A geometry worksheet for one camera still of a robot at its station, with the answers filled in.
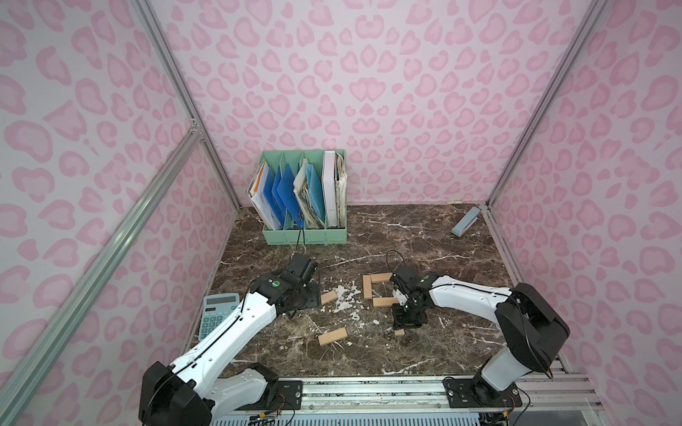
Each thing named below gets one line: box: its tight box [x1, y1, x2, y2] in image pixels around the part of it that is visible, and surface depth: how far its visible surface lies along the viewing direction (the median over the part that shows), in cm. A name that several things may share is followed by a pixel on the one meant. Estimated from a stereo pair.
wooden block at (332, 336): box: [317, 326, 348, 347], surface depth 85 cm
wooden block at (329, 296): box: [320, 290, 338, 304], surface depth 95 cm
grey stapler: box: [451, 205, 481, 238], surface depth 109 cm
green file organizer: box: [261, 149, 349, 246], surface depth 102 cm
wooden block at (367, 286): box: [362, 274, 373, 300], surface depth 95 cm
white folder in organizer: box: [321, 150, 338, 228], surface depth 100 cm
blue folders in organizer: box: [263, 163, 305, 229], surface depth 100 cm
